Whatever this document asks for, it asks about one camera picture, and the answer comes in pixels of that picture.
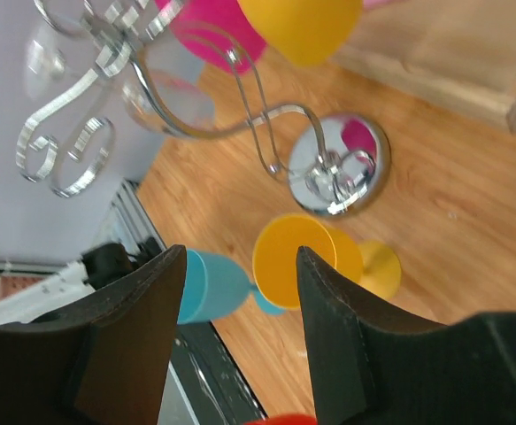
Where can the red plastic wine glass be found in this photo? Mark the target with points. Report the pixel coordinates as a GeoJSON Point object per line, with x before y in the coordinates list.
{"type": "Point", "coordinates": [286, 419]}

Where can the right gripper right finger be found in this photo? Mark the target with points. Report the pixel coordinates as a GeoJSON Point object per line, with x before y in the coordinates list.
{"type": "Point", "coordinates": [372, 362]}

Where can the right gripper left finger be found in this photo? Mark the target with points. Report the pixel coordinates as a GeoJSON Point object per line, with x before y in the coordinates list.
{"type": "Point", "coordinates": [100, 360]}

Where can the wooden clothes stand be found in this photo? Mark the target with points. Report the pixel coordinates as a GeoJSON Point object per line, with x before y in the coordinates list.
{"type": "Point", "coordinates": [459, 55]}

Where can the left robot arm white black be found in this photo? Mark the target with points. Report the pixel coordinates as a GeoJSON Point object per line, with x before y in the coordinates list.
{"type": "Point", "coordinates": [24, 299]}

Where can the yellow wine glass back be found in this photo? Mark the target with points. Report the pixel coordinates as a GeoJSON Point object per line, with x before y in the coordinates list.
{"type": "Point", "coordinates": [305, 32]}

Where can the blue plastic wine glass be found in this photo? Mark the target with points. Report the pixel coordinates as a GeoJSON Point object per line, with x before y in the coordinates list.
{"type": "Point", "coordinates": [216, 286]}

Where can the pink plastic wine glass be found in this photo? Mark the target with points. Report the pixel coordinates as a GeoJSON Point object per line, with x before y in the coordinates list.
{"type": "Point", "coordinates": [218, 33]}

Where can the yellow wine glass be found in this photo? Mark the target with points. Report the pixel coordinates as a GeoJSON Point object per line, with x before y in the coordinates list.
{"type": "Point", "coordinates": [372, 265]}
{"type": "Point", "coordinates": [305, 32]}

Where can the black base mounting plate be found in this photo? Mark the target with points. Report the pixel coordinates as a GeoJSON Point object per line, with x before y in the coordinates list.
{"type": "Point", "coordinates": [204, 384]}

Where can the clear wine glass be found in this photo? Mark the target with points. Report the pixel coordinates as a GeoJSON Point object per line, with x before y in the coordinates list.
{"type": "Point", "coordinates": [46, 65]}

